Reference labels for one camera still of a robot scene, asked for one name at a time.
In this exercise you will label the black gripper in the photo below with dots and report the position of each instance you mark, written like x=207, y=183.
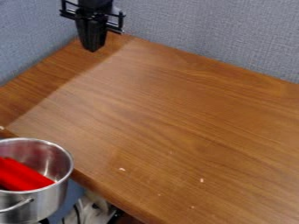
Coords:
x=80, y=10

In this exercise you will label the red object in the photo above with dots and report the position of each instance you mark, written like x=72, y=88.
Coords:
x=20, y=178

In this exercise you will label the metal pot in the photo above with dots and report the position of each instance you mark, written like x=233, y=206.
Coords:
x=27, y=207

